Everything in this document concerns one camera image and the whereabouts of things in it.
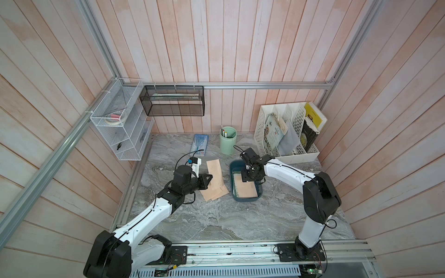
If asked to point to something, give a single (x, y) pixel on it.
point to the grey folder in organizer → (290, 141)
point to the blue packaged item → (199, 145)
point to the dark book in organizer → (307, 136)
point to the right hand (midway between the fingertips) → (246, 176)
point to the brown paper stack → (243, 189)
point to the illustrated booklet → (275, 129)
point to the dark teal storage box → (235, 167)
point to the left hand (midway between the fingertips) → (212, 179)
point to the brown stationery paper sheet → (214, 169)
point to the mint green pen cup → (228, 136)
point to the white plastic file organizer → (295, 113)
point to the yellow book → (315, 116)
